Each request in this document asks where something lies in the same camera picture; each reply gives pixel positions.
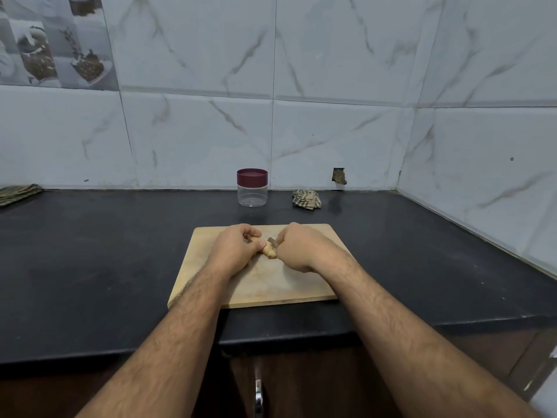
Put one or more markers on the person's left hand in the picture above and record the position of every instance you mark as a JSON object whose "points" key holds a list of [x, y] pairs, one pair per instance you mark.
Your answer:
{"points": [[233, 250]]}

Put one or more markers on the person's right hand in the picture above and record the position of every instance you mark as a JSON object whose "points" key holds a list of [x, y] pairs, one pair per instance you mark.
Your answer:
{"points": [[305, 246]]}

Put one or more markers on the beige ginger root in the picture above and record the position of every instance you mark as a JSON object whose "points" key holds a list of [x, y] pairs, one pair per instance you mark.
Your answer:
{"points": [[271, 250]]}

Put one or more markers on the wooden cutting board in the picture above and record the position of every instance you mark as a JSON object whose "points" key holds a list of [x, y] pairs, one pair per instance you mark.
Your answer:
{"points": [[261, 287]]}

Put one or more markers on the clear jar maroon lid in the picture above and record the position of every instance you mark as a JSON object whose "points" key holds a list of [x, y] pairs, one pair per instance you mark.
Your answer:
{"points": [[252, 196]]}

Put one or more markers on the person's right forearm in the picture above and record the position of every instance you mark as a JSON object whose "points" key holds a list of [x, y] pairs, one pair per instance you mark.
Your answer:
{"points": [[418, 344]]}

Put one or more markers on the person's left forearm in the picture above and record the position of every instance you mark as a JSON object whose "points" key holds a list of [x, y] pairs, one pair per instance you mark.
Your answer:
{"points": [[165, 352]]}

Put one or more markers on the black countertop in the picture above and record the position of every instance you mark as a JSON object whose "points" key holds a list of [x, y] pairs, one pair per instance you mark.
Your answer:
{"points": [[96, 265]]}

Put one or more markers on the crumpled patterned cloth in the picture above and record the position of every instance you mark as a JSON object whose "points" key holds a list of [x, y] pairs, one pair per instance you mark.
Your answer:
{"points": [[306, 199]]}

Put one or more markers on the brown wooden cabinet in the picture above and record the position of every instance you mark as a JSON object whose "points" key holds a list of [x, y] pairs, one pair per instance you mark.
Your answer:
{"points": [[313, 378]]}

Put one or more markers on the folded green cloth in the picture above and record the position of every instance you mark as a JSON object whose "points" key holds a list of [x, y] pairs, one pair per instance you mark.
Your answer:
{"points": [[17, 194]]}

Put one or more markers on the decorative picture tiles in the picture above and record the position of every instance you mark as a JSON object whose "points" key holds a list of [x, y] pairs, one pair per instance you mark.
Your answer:
{"points": [[52, 43]]}

